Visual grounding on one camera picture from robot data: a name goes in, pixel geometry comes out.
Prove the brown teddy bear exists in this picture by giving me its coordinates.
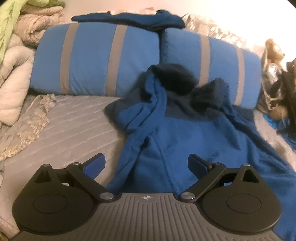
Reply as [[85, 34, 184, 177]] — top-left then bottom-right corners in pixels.
[[261, 38, 289, 121]]

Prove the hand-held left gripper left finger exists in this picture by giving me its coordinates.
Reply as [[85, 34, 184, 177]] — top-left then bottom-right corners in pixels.
[[35, 153, 117, 202]]

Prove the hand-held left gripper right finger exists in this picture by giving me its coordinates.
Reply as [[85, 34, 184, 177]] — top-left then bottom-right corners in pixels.
[[178, 153, 262, 202]]

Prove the green blanket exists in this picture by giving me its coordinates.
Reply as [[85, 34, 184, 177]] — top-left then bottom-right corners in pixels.
[[0, 0, 66, 58]]

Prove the beige blanket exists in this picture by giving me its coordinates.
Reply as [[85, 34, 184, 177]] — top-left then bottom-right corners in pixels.
[[16, 6, 66, 48]]

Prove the bright blue cloth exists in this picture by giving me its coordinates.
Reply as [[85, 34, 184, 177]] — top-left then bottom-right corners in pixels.
[[264, 113, 289, 130]]

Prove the dark blue cloth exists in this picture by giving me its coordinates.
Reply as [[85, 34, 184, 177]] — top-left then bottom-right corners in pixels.
[[71, 9, 185, 32]]

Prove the blue fleece jacket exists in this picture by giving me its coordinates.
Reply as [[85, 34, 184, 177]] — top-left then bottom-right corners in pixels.
[[105, 64, 296, 234]]

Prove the silver crinkled plastic bag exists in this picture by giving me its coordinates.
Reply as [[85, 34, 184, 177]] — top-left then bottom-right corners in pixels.
[[258, 60, 285, 114]]

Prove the white comforter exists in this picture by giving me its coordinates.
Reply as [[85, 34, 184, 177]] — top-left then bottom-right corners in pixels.
[[0, 35, 35, 128]]

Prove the blue grey-striped pillow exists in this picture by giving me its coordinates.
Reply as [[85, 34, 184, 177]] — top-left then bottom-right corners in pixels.
[[29, 23, 162, 98], [159, 28, 262, 109]]

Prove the grey quilted bedspread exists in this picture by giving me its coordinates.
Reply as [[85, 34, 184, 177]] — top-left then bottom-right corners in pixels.
[[0, 94, 125, 234]]

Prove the grey floral blanket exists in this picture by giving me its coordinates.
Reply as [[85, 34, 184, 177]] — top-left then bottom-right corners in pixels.
[[180, 14, 255, 49]]

